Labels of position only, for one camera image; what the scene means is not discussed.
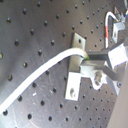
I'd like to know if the thick white cable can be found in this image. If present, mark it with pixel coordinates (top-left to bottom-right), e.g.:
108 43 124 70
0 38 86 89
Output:
0 47 89 115

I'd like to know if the thin white sensor wire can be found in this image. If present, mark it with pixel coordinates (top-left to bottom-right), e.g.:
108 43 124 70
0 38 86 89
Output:
104 11 128 49

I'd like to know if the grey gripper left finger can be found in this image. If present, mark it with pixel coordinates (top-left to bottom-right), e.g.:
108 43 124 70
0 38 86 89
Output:
80 63 124 90

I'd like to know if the metal cable clip bracket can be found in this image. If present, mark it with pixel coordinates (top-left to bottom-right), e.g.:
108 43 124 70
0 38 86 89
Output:
65 33 86 101

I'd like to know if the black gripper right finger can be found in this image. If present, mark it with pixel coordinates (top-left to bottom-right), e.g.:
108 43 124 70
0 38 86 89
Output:
88 49 109 60

